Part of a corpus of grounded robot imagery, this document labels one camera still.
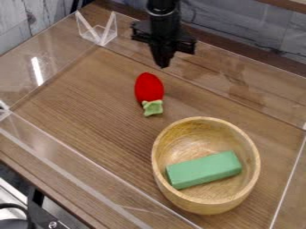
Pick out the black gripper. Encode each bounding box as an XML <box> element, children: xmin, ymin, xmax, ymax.
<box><xmin>131</xmin><ymin>12</ymin><xmax>196</xmax><ymax>68</ymax></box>

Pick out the red plush strawberry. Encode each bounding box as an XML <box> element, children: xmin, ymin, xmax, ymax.
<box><xmin>133</xmin><ymin>72</ymin><xmax>164</xmax><ymax>117</ymax></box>

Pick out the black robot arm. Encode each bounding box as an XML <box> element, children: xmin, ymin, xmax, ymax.
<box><xmin>131</xmin><ymin>0</ymin><xmax>197</xmax><ymax>68</ymax></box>

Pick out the wooden bowl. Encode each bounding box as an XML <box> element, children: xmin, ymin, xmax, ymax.
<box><xmin>151</xmin><ymin>116</ymin><xmax>260</xmax><ymax>215</ymax></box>

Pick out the green rectangular block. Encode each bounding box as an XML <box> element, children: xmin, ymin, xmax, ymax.
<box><xmin>164</xmin><ymin>151</ymin><xmax>243</xmax><ymax>190</ymax></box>

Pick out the clear acrylic corner bracket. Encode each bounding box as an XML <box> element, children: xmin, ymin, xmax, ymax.
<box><xmin>74</xmin><ymin>11</ymin><xmax>117</xmax><ymax>47</ymax></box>

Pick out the clear acrylic tray enclosure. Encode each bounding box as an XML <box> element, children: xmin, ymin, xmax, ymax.
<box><xmin>0</xmin><ymin>5</ymin><xmax>306</xmax><ymax>229</ymax></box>

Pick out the black cable loop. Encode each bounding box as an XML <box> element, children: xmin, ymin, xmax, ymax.
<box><xmin>0</xmin><ymin>203</ymin><xmax>37</xmax><ymax>229</ymax></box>

